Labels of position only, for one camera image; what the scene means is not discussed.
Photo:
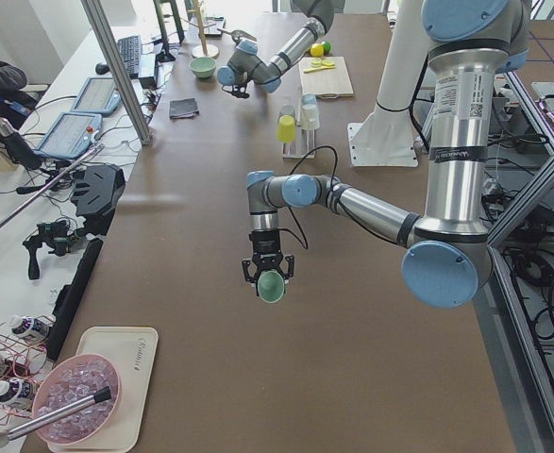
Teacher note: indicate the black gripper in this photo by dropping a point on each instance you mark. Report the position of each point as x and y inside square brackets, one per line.
[238, 89]
[265, 243]

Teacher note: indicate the light green plastic cup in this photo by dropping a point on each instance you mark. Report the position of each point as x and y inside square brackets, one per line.
[270, 286]

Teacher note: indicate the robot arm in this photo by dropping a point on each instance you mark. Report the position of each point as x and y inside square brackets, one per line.
[447, 258]
[245, 65]

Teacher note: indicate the grey cup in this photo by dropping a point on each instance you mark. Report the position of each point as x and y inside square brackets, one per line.
[287, 110]

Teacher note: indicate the yellow cup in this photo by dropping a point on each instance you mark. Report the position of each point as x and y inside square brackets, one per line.
[286, 127]

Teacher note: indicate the light blue cup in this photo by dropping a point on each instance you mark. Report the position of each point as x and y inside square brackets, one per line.
[308, 100]

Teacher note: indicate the white cup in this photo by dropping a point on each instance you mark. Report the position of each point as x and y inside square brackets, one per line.
[309, 117]

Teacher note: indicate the light green bowl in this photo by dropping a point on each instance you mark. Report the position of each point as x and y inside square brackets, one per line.
[203, 67]

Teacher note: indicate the metal scoop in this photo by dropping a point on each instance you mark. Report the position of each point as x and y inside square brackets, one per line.
[238, 35]

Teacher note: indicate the grey folded cloth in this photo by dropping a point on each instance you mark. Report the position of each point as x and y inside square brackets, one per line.
[183, 108]

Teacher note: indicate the black monitor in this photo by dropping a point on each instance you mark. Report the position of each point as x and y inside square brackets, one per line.
[170, 25]

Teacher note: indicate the whole yellow lemon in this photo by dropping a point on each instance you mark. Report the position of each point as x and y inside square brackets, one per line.
[317, 50]

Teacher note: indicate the wooden cutting board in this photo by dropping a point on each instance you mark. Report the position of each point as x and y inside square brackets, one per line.
[328, 83]

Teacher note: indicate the yellow plastic knife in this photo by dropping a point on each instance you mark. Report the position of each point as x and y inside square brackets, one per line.
[317, 69]

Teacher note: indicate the black keyboard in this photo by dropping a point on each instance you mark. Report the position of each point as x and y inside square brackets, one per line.
[130, 50]

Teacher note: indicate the teach pendant tablet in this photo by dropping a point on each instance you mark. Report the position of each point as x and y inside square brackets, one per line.
[70, 136]
[98, 95]

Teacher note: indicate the computer mouse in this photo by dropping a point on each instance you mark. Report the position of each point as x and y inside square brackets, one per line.
[101, 68]

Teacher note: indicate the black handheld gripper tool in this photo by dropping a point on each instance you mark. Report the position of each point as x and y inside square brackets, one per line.
[58, 236]

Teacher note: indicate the pink bowl of ice cubes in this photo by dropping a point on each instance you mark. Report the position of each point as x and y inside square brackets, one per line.
[72, 380]

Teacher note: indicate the white wire cup holder rack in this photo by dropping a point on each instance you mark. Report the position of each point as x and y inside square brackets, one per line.
[304, 140]

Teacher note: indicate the aluminium frame post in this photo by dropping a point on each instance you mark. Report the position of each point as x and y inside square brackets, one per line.
[103, 33]

